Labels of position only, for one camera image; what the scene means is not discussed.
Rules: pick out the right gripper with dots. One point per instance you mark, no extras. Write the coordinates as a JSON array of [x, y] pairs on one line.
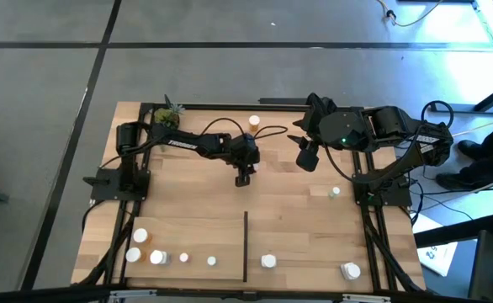
[[314, 118]]

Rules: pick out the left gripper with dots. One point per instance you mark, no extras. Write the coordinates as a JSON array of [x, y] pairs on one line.
[[246, 151]]

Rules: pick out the small pink medicine bottle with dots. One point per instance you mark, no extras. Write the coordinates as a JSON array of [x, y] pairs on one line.
[[183, 257]]

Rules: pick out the orange medicine bottle white cap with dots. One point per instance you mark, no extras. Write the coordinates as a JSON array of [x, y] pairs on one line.
[[254, 121], [140, 235], [133, 254]]

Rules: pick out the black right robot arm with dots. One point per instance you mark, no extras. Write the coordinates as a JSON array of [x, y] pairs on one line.
[[398, 122]]

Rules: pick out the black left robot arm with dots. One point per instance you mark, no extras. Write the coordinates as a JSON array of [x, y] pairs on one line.
[[179, 143]]

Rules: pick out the succulent plant black pot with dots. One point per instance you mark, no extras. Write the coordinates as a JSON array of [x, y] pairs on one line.
[[168, 118]]

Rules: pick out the grey metal floor bar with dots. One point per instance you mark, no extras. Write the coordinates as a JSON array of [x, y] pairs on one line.
[[473, 108]]

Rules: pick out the white printed sheet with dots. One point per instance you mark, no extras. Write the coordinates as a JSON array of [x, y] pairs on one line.
[[433, 252]]

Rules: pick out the black metal beam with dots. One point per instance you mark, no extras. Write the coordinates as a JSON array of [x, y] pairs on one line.
[[457, 231]]

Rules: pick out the dark grey cabinet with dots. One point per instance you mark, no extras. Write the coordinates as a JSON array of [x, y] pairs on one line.
[[490, 269]]

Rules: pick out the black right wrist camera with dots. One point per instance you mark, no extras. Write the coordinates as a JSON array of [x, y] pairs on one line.
[[307, 159]]

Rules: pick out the black metal table frame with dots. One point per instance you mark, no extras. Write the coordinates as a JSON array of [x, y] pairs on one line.
[[213, 107]]

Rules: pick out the black frame crossbar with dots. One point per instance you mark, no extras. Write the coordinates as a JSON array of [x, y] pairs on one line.
[[246, 296]]

